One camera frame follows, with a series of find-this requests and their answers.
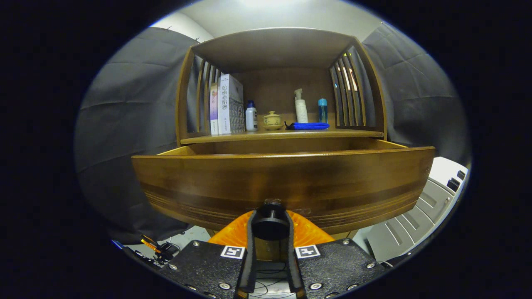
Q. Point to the yellow lidded ceramic teacup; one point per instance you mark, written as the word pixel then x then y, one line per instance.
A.
pixel 272 121

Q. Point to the wooden drawer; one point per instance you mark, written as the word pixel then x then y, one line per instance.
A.
pixel 291 178

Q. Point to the orange black tool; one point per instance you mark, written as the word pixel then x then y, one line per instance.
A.
pixel 162 250

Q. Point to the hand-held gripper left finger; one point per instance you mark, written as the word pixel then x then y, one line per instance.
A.
pixel 251 265

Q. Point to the white drawer cabinet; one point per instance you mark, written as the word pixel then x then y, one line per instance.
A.
pixel 415 216

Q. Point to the blue folded cloth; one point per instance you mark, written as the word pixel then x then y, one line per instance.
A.
pixel 309 125

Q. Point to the white bottle blue cap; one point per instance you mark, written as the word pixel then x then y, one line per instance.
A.
pixel 251 118

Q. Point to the thin purple book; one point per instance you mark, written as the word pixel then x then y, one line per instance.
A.
pixel 213 108

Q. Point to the white pump bottle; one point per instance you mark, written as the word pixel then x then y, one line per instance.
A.
pixel 301 110

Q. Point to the clear blue bottle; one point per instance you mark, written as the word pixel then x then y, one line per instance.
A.
pixel 323 112

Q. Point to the thick white book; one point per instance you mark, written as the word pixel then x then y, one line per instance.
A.
pixel 230 104

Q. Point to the wooden cabinet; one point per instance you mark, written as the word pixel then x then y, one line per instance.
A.
pixel 274 45

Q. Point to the black drawer knob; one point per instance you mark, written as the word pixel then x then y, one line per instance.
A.
pixel 270 226

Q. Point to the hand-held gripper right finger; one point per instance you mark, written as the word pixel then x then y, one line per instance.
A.
pixel 293 265

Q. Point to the wooden countertop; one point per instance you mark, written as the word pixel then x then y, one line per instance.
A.
pixel 286 133

